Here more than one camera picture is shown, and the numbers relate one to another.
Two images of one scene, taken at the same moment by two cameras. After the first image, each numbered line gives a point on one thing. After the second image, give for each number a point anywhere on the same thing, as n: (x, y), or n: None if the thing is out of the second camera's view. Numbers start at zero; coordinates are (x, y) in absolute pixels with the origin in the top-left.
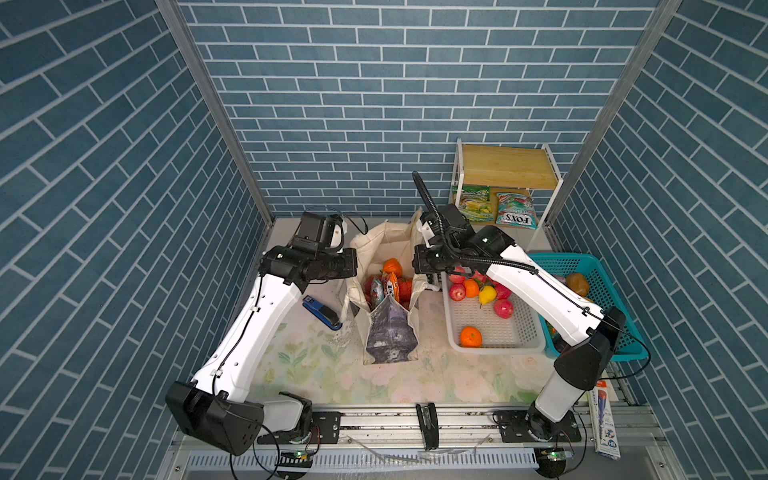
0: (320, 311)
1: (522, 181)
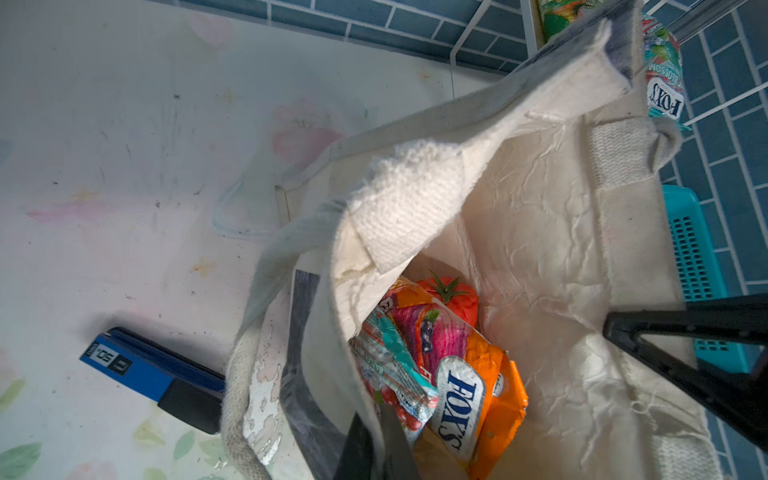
0: (186, 391)
1: (723, 43)
